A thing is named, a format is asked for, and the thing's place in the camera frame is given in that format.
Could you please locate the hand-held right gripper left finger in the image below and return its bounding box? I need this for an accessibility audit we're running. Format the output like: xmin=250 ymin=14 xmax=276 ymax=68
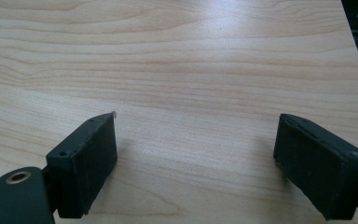
xmin=45 ymin=111 xmax=118 ymax=219

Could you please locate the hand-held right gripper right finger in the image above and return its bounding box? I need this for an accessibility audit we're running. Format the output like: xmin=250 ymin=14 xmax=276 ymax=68
xmin=272 ymin=113 xmax=358 ymax=221

